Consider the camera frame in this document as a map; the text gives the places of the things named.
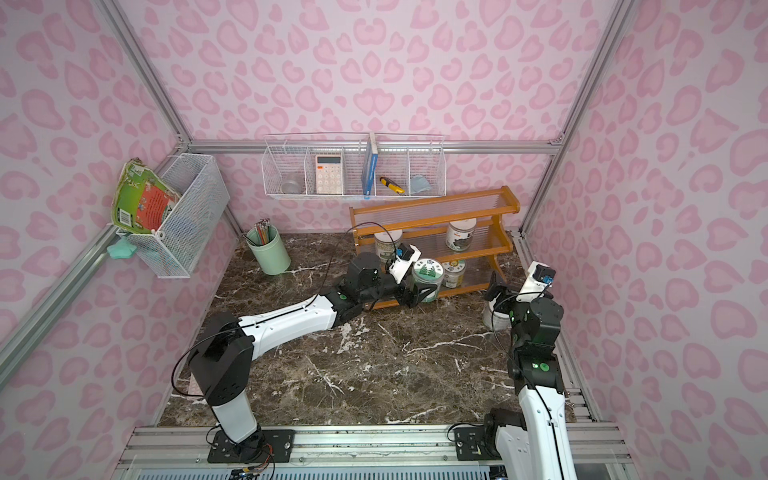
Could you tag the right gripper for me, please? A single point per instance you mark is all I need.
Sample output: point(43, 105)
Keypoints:
point(501, 297)

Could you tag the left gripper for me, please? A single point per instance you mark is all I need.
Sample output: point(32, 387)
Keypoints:
point(405, 289)

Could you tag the green label jar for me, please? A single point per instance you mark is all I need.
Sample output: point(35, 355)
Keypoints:
point(427, 270)
point(386, 244)

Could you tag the white label jar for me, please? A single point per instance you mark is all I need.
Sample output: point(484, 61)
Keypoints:
point(459, 234)
point(494, 320)

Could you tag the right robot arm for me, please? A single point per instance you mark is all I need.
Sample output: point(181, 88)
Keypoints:
point(532, 443)

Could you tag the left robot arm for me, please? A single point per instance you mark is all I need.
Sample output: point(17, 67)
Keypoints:
point(221, 361)

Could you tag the sunflower label jar bottom right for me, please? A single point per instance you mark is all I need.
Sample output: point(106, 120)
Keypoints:
point(453, 273)

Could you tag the orange wooden three-tier shelf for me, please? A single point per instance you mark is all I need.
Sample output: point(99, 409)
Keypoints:
point(424, 224)

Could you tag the light blue cup in basket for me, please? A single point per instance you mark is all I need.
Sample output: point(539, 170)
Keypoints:
point(419, 184)

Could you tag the yellow black utility knife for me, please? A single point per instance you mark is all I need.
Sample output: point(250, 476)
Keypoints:
point(392, 186)

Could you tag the blue book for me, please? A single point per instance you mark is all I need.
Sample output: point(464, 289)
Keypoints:
point(369, 166)

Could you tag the white orange calculator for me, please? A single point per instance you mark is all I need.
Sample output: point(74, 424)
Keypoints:
point(329, 176)

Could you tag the mint green pencil cup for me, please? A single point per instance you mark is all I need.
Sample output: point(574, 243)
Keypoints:
point(272, 258)

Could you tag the clear tape roll in basket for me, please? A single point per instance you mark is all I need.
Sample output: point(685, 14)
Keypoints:
point(293, 185)

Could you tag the coloured pencils in cup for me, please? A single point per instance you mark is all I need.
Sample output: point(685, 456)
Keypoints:
point(262, 232)

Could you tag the pink calculator on table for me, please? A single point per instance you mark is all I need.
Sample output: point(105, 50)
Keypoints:
point(193, 387)

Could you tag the white mesh side basket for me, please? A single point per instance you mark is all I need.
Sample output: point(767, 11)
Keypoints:
point(175, 248)

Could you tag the green red snack packet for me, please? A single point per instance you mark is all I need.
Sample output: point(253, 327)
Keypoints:
point(142, 200)

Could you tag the mint star shaped hook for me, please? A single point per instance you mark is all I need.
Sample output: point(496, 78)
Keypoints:
point(122, 249)

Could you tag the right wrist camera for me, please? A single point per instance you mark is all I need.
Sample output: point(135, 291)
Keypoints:
point(540, 277)

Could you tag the white wire wall basket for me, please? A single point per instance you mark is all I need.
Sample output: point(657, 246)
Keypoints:
point(401, 156)

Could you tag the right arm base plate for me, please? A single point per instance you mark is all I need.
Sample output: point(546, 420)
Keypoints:
point(471, 443)

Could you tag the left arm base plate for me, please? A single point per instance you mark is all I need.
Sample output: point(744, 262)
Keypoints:
point(273, 444)

